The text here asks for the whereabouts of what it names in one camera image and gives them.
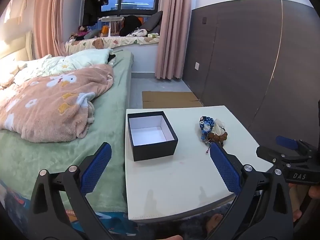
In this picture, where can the flat brown cardboard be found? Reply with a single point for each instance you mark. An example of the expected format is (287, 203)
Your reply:
(170, 98)

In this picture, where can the blue printed floor mat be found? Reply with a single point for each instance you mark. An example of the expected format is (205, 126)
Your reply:
(112, 221)

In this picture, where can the grey pillow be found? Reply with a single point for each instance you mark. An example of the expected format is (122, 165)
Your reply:
(153, 21)

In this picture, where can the grey blue cushion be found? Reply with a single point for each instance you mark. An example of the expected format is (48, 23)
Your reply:
(92, 34)

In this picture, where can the printed window seat cushion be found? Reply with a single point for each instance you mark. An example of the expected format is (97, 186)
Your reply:
(117, 42)

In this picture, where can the hanging dark clothes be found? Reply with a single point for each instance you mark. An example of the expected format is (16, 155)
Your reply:
(91, 2)

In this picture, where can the black bag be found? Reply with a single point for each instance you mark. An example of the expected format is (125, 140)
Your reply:
(130, 25)

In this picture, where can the person's right hand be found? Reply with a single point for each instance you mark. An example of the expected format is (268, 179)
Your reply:
(314, 192)

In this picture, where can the plush doll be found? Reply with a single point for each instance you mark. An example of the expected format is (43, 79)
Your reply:
(81, 31)

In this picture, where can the white floral cloth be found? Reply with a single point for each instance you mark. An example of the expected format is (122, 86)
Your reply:
(138, 32)

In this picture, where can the bed with green sheet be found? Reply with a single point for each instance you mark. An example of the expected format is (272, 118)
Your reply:
(107, 120)

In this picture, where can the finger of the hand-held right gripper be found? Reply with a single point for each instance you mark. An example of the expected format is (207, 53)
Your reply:
(287, 142)
(267, 153)

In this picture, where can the black box with white inside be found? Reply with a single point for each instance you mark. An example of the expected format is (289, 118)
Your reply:
(155, 152)

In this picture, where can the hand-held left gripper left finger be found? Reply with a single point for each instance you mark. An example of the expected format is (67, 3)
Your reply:
(97, 167)

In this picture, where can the white table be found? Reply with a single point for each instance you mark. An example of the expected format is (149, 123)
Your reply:
(175, 175)

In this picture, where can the pink curtain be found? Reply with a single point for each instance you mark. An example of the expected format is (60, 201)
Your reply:
(50, 17)
(172, 30)

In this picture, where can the pale green white quilt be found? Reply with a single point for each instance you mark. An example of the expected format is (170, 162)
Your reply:
(82, 57)

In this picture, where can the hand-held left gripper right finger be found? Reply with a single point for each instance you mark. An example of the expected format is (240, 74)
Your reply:
(225, 170)

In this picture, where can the pink flower fleece blanket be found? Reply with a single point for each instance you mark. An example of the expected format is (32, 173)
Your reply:
(50, 110)

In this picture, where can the white wall socket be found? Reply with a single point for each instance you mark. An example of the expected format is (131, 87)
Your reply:
(197, 66)

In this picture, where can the person's bare foot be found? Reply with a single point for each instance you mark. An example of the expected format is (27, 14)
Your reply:
(297, 202)
(215, 221)

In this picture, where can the white folding rack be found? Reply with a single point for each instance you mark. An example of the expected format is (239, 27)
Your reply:
(110, 18)

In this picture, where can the cream padded headboard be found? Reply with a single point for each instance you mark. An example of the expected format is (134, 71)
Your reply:
(12, 47)

